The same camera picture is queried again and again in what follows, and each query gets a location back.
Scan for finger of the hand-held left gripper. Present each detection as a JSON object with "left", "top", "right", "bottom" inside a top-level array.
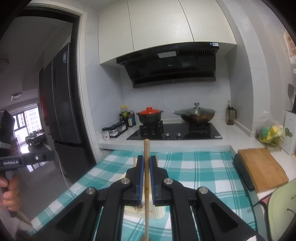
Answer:
[{"left": 24, "top": 148, "right": 57, "bottom": 165}]

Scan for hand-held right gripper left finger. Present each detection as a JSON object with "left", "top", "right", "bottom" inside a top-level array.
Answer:
[{"left": 30, "top": 156, "right": 144, "bottom": 241}]

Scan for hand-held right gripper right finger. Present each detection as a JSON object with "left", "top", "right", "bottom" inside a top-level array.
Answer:
[{"left": 150, "top": 156, "right": 264, "bottom": 241}]

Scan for cream utensil holder box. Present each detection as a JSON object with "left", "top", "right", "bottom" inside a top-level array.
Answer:
[{"left": 120, "top": 174, "right": 167, "bottom": 220}]

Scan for single long wooden chopstick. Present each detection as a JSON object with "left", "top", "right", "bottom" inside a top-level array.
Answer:
[{"left": 141, "top": 139, "right": 151, "bottom": 241}]

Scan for person's left hand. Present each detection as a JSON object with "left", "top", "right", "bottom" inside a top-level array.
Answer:
[{"left": 0, "top": 175, "right": 21, "bottom": 212}]

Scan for dark dining furniture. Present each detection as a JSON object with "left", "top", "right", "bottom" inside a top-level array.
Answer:
[{"left": 25, "top": 131, "right": 47, "bottom": 150}]

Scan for red hanging cloth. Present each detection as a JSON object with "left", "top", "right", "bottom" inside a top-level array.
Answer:
[{"left": 40, "top": 94, "right": 47, "bottom": 121}]

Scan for teal white checked tablecloth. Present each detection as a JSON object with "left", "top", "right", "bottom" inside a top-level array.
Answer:
[{"left": 26, "top": 150, "right": 258, "bottom": 241}]

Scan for spice jars and bottles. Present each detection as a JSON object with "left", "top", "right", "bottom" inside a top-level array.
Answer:
[{"left": 108, "top": 122, "right": 129, "bottom": 138}]

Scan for grey refrigerator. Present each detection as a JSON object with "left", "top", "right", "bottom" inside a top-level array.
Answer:
[{"left": 39, "top": 42, "right": 94, "bottom": 183}]

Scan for dark sauce bottle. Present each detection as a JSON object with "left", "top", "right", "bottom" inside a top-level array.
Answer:
[{"left": 128, "top": 109, "right": 136, "bottom": 127}]

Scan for black clay pot red lid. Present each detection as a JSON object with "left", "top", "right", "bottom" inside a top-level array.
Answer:
[{"left": 136, "top": 107, "right": 164, "bottom": 124}]

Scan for black glass gas hob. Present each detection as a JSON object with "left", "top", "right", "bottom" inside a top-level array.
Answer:
[{"left": 126, "top": 122, "right": 223, "bottom": 141}]

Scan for yellow capped oil bottle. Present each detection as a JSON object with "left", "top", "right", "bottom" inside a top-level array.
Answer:
[{"left": 120, "top": 105, "right": 129, "bottom": 123}]

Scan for wok with glass lid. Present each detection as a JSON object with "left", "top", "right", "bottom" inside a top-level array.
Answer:
[{"left": 172, "top": 103, "right": 216, "bottom": 123}]

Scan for dark water jug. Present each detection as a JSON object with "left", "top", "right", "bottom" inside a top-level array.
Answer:
[{"left": 226, "top": 101, "right": 237, "bottom": 126}]

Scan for wooden cutting board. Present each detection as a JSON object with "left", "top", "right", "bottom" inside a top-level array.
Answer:
[{"left": 238, "top": 148, "right": 289, "bottom": 193}]

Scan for black range hood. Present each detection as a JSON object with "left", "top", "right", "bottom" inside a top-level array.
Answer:
[{"left": 116, "top": 42, "right": 220, "bottom": 89}]

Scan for plastic bag of sponges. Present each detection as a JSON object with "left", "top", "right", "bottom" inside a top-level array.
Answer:
[{"left": 255, "top": 111, "right": 287, "bottom": 149}]

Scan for light green cutting board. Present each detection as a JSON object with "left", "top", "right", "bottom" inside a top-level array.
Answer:
[{"left": 266, "top": 179, "right": 296, "bottom": 241}]

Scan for white knife holder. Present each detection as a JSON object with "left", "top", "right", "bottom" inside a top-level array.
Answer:
[{"left": 281, "top": 110, "right": 296, "bottom": 156}]

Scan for grey spatula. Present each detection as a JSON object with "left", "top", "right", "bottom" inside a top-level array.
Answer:
[{"left": 287, "top": 84, "right": 295, "bottom": 103}]

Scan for hanging printed paper bag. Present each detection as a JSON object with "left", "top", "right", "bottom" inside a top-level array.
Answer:
[{"left": 283, "top": 29, "right": 296, "bottom": 64}]

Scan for white wall cabinet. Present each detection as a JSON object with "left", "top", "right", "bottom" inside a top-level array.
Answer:
[{"left": 98, "top": 0, "right": 237, "bottom": 65}]

